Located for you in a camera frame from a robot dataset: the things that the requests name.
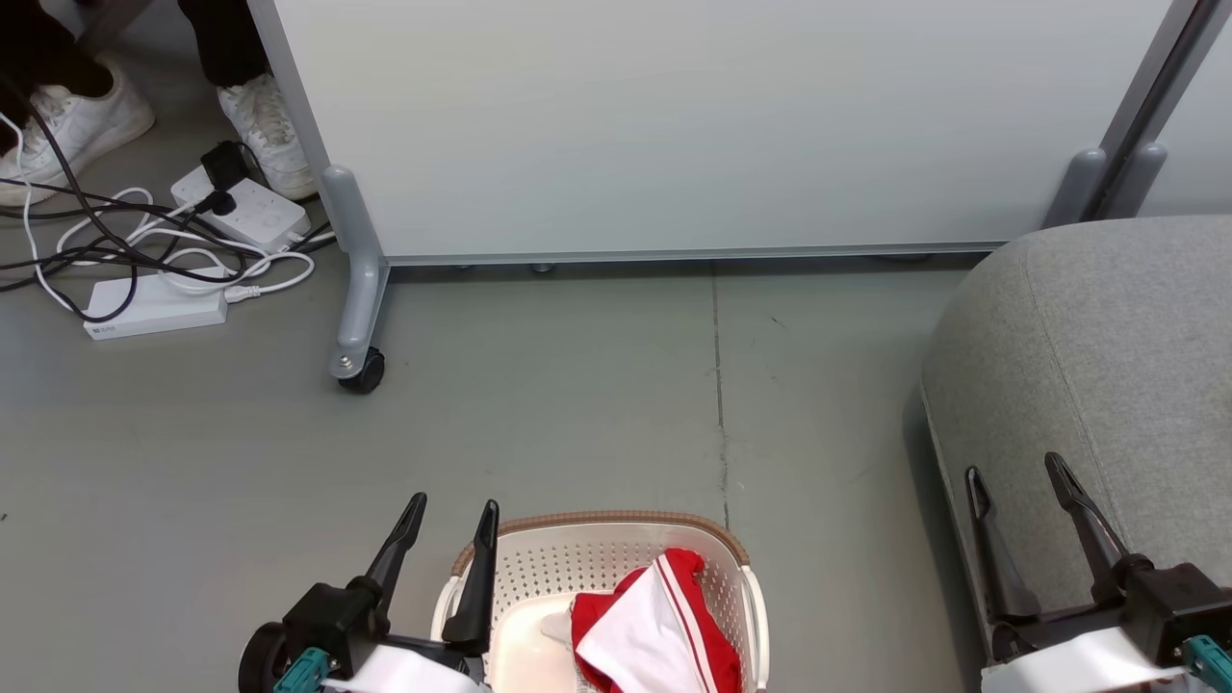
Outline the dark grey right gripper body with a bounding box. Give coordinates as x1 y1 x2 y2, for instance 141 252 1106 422
991 563 1232 660

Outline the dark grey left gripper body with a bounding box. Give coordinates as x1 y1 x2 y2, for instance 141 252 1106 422
284 577 482 675

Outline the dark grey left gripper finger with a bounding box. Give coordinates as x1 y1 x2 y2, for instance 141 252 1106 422
443 500 500 655
348 493 427 617

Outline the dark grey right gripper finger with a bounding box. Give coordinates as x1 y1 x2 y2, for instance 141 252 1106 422
1046 452 1151 603
965 467 1040 622

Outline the white and red shirt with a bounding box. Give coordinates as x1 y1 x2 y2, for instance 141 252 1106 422
571 549 742 693

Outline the grey fabric sofa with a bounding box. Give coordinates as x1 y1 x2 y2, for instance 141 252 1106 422
919 214 1232 693

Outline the cream perforated laundry basket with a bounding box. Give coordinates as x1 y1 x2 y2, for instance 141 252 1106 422
430 510 771 693

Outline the black caster wheel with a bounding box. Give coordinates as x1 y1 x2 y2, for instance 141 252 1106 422
337 346 386 394

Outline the grey partition leg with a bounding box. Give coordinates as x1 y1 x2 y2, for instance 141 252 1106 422
1102 142 1168 220
1044 147 1108 229
321 166 391 378

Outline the white flat power box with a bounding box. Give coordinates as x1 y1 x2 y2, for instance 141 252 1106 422
83 274 229 341

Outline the white power strip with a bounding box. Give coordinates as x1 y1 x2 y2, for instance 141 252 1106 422
171 166 312 253

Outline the black square plug adapter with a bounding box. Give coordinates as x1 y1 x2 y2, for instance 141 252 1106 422
200 141 253 193

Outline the white sneaker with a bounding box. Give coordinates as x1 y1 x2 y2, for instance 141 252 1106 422
0 60 155 208
217 74 321 201

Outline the narrow white partition board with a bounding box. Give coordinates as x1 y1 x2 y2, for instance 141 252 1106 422
1141 0 1232 218

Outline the large white partition board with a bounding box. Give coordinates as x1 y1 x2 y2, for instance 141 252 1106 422
245 0 1199 267

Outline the black trouser leg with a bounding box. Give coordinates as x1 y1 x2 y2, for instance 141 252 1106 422
178 0 270 90
0 0 116 102

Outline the grey metal table leg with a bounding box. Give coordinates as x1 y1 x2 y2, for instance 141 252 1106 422
77 0 147 54

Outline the teal plug left camera cable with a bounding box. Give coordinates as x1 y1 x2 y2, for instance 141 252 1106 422
272 647 333 693

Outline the teal plug camera cable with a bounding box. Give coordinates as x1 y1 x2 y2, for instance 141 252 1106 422
272 647 333 693
1182 633 1232 692

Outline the teal plug right camera cable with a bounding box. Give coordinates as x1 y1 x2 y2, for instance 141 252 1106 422
1182 633 1232 692

